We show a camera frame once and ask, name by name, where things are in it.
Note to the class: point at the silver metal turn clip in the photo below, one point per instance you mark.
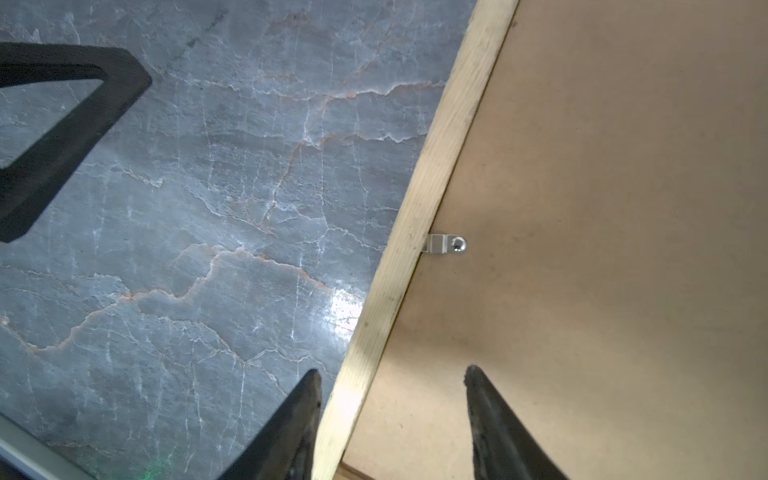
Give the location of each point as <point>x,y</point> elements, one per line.
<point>440,244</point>

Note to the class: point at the light wooden picture frame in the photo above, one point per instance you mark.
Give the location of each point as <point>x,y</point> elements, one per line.
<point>476,57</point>

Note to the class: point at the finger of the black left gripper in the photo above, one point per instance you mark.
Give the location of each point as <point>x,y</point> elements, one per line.
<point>32,180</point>

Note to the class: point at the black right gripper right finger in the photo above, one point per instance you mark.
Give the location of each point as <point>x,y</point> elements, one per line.
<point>502,447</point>

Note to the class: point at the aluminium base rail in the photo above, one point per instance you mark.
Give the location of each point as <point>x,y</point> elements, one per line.
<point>33,458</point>

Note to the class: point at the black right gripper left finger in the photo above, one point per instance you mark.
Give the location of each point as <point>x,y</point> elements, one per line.
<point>284,447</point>

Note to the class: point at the brown wooden backing board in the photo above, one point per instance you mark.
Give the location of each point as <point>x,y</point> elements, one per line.
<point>613,194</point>

